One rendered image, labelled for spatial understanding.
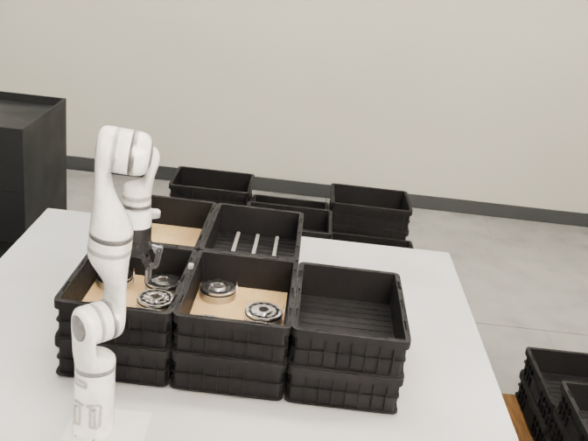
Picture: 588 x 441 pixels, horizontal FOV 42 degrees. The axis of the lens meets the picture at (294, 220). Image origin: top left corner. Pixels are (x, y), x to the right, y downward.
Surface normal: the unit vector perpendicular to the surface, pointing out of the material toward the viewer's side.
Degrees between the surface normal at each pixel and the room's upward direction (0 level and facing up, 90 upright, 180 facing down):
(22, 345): 0
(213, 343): 90
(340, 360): 90
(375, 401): 90
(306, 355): 90
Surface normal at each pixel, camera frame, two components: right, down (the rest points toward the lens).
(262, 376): -0.05, 0.37
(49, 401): 0.11, -0.92
